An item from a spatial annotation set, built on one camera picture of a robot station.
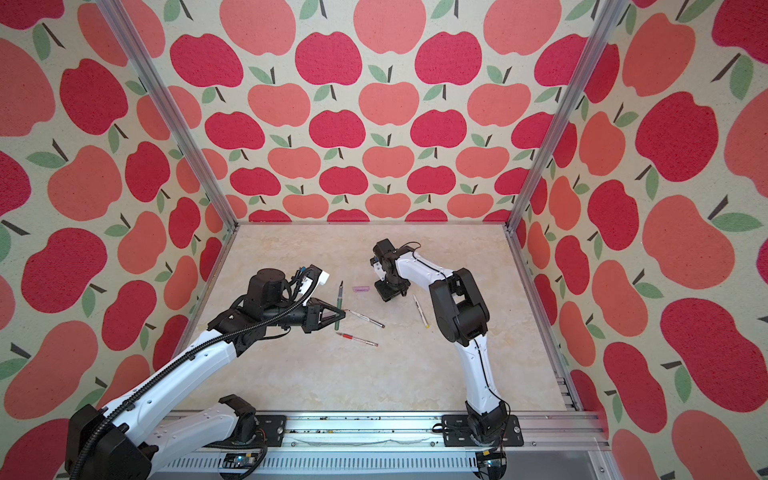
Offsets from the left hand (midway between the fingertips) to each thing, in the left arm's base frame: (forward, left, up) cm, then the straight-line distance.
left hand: (345, 318), depth 71 cm
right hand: (+21, -13, -21) cm, 33 cm away
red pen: (+5, 0, -22) cm, 23 cm away
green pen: (+3, +1, +2) cm, 4 cm away
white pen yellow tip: (+8, -23, -22) cm, 33 cm away
